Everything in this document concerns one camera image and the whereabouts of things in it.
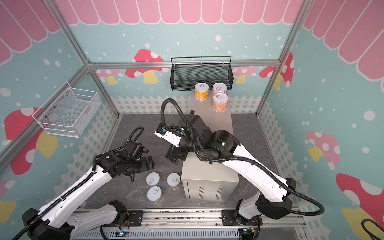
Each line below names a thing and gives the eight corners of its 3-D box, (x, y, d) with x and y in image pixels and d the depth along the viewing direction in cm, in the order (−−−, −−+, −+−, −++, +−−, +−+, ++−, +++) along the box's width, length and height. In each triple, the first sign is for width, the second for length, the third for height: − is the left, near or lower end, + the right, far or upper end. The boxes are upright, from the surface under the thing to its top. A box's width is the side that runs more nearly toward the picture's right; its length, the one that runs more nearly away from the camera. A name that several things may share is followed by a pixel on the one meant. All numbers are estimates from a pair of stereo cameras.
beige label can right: (167, 189, 85) (165, 185, 80) (169, 177, 90) (167, 172, 85) (180, 189, 85) (179, 185, 80) (181, 177, 90) (180, 172, 85)
